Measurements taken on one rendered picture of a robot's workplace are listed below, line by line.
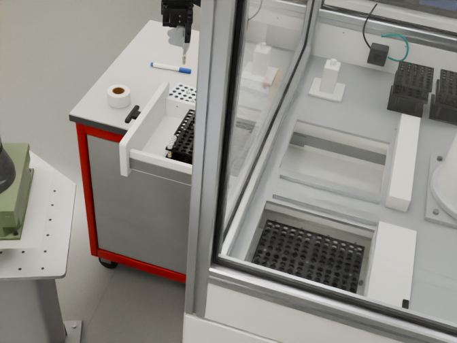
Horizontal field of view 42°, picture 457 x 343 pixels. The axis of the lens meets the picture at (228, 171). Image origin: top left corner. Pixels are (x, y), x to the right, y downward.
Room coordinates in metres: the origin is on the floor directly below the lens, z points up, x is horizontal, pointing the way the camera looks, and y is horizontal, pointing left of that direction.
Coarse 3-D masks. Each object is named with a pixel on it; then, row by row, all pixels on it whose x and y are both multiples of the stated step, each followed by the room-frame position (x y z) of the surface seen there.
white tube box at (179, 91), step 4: (176, 84) 1.55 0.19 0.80; (180, 84) 1.55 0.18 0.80; (184, 84) 1.56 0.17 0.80; (172, 88) 1.53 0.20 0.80; (176, 88) 1.54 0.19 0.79; (180, 88) 1.53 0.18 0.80; (184, 88) 1.53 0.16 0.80; (192, 88) 1.54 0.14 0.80; (196, 88) 1.54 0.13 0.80; (172, 92) 1.51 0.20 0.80; (176, 92) 1.51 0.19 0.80; (180, 92) 1.51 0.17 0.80; (184, 92) 1.52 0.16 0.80; (192, 92) 1.52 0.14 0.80; (172, 96) 1.49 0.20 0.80; (176, 96) 1.50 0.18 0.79; (180, 96) 1.49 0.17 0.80; (184, 96) 1.50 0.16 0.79; (188, 96) 1.50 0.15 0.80; (192, 96) 1.50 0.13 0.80; (184, 100) 1.47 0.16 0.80; (188, 100) 1.48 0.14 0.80
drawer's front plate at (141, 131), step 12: (168, 84) 1.36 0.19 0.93; (156, 96) 1.30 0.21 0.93; (168, 96) 1.37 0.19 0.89; (144, 108) 1.24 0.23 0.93; (156, 108) 1.28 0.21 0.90; (144, 120) 1.20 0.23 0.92; (156, 120) 1.28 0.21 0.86; (132, 132) 1.14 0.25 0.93; (144, 132) 1.20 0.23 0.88; (120, 144) 1.10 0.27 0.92; (132, 144) 1.13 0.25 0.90; (144, 144) 1.20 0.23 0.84; (120, 156) 1.09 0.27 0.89; (120, 168) 1.09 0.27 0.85
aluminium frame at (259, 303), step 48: (240, 0) 0.63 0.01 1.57; (192, 192) 0.63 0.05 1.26; (192, 240) 0.63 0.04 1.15; (192, 288) 0.63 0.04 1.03; (240, 288) 0.61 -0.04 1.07; (288, 288) 0.60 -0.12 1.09; (288, 336) 0.59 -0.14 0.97; (336, 336) 0.57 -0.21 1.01; (384, 336) 0.55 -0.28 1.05; (432, 336) 0.54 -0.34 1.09
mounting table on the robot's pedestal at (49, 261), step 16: (32, 160) 1.18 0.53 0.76; (64, 176) 1.13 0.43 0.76; (64, 192) 1.07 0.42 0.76; (48, 208) 1.01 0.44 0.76; (64, 208) 1.02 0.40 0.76; (48, 224) 0.96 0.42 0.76; (64, 224) 0.97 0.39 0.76; (48, 240) 0.91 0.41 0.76; (64, 240) 0.91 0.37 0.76; (0, 256) 0.85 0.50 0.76; (16, 256) 0.85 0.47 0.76; (32, 256) 0.86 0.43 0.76; (48, 256) 0.86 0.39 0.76; (64, 256) 0.87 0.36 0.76; (0, 272) 0.80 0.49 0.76; (16, 272) 0.81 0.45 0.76; (32, 272) 0.81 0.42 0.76; (48, 272) 0.82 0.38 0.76; (64, 272) 0.82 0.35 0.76
